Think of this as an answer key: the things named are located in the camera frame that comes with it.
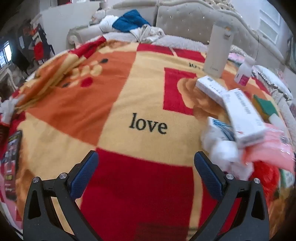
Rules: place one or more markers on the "red plastic bag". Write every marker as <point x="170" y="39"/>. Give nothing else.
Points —
<point x="267" y="179"/>

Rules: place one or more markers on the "pink blue folded towel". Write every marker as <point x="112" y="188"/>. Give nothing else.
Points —
<point x="235" y="59"/>

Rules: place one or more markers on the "green yellow sponge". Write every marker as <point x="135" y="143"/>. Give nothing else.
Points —
<point x="264" y="105"/>

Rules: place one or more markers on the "white thermos bottle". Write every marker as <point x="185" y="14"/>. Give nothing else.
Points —
<point x="217" y="48"/>

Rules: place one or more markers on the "red orange printed blanket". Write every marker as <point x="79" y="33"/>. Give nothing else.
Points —
<point x="129" y="97"/>

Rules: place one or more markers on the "red garment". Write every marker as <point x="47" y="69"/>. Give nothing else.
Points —
<point x="41" y="51"/>

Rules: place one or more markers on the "blue cloth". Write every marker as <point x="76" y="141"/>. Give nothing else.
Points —
<point x="130" y="20"/>

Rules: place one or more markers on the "white crumpled garment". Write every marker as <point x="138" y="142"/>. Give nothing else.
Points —
<point x="146" y="32"/>

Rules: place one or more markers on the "beige tufted headboard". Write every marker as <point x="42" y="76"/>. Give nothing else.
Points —
<point x="192" y="20"/>

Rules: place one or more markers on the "white satin pillow gold trim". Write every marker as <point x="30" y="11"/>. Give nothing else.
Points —
<point x="272" y="81"/>

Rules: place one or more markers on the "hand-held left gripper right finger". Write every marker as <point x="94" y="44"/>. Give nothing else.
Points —
<point x="208" y="176"/>

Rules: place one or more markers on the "white tissue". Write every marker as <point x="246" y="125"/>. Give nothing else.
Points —
<point x="227" y="153"/>

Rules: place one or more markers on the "long white medicine box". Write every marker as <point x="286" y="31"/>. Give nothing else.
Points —
<point x="246" y="118"/>

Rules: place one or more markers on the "white pill bottle pink label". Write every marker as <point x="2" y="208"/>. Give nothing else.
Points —
<point x="244" y="73"/>

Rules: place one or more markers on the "dark printed magazine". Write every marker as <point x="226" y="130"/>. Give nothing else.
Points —
<point x="11" y="162"/>

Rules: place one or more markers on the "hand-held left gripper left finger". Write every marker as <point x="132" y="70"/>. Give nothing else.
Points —
<point x="83" y="176"/>

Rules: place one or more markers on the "blue striped medicine box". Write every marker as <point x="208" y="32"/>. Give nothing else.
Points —
<point x="219" y="128"/>

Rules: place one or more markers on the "white box red blue logo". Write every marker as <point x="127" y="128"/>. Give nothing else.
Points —
<point x="209" y="87"/>

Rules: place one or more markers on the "beige quilted bedspread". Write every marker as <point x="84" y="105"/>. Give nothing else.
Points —
<point x="182" y="40"/>

